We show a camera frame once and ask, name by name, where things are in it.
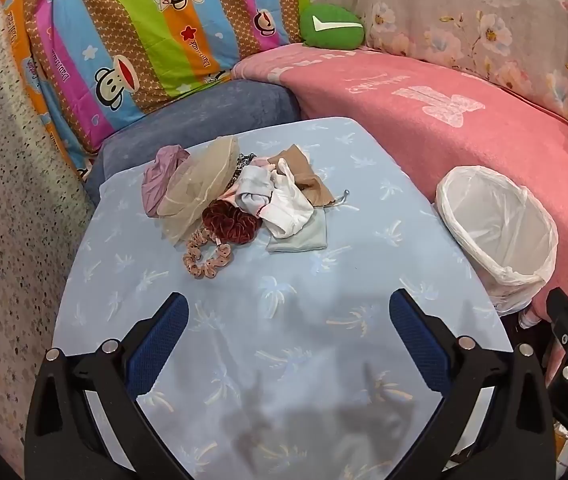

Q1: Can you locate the striped cartoon monkey quilt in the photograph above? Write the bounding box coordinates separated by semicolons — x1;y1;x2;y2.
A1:
0;0;315;181

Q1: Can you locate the pink white cloth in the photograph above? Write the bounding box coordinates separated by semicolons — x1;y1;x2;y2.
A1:
259;157;315;240

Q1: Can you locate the grey-green drawstring pouch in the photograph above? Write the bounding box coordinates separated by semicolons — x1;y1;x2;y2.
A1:
266;189;351;253

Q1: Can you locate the grey sock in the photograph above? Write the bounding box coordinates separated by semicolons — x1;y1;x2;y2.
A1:
236;165;277;211

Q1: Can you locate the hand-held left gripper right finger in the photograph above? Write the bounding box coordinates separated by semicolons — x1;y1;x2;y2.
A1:
389;288;557;480

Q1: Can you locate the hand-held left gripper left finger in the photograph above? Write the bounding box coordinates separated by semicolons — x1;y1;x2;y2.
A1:
24;291;192;480

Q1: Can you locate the blue-grey seat cushion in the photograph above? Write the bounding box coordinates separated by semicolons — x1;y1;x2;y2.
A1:
84;79;302;206

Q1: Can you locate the brown cloth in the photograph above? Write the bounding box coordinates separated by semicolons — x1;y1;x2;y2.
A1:
268;144;337;208

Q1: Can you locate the mauve satin scrunchie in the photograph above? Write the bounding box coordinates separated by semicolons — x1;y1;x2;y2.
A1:
142;145;192;218

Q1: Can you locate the dark red velvet scrunchie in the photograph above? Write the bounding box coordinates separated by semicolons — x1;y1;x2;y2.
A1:
202;200;261;245

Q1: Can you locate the light blue palm-print tablecloth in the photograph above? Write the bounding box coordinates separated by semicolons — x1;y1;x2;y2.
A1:
51;116;514;480

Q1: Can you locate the leopard print hair ribbon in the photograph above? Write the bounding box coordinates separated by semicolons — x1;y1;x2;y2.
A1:
231;154;259;186

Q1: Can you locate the grey floral blanket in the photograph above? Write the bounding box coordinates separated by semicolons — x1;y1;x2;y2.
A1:
309;0;568;126

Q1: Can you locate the small pink scrunchie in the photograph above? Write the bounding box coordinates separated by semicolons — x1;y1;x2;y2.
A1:
182;227;235;280

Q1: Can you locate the pink blanket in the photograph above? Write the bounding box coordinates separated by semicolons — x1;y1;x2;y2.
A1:
231;42;568;391

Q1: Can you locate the white lined trash bin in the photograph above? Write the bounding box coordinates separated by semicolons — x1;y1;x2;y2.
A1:
436;165;559;316

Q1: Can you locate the beige organza scrunchie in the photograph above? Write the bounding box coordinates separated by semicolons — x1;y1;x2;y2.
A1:
156;135;241;243

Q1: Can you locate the green round cushion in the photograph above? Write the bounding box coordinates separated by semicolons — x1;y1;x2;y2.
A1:
299;3;365;51

